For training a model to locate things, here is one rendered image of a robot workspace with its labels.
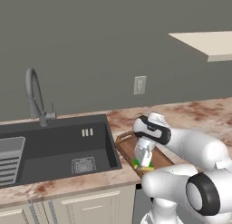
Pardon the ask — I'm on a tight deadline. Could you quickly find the pale wall socket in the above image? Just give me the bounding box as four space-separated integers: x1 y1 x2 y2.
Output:
133 75 148 96

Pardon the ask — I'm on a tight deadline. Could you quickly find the cream cupboard door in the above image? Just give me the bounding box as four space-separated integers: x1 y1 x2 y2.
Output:
0 207 32 224
59 190 122 224

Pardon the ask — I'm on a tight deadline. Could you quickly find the yellow and green sponge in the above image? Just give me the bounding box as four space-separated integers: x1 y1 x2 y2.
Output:
131 159 155 173

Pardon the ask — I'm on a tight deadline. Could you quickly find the dark grey sink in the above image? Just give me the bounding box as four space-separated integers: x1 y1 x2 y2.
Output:
0 113 123 190

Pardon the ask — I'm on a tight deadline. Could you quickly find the cream wall shelf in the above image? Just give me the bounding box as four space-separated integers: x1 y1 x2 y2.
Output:
167 30 232 63

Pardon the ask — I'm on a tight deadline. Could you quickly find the grey dishwasher front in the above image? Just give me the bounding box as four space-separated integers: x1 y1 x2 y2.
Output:
131 183 156 224

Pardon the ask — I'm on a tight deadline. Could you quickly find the grey curved tap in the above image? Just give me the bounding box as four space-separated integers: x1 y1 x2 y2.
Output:
24 67 58 128

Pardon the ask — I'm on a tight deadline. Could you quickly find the brown wooden cutting board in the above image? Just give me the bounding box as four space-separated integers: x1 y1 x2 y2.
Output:
114 131 176 179

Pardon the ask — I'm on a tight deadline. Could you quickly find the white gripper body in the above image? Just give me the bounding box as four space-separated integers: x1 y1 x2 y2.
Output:
133 140 156 168

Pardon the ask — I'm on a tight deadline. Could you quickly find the grey sink drying rack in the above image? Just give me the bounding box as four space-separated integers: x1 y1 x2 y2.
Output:
0 136 26 187

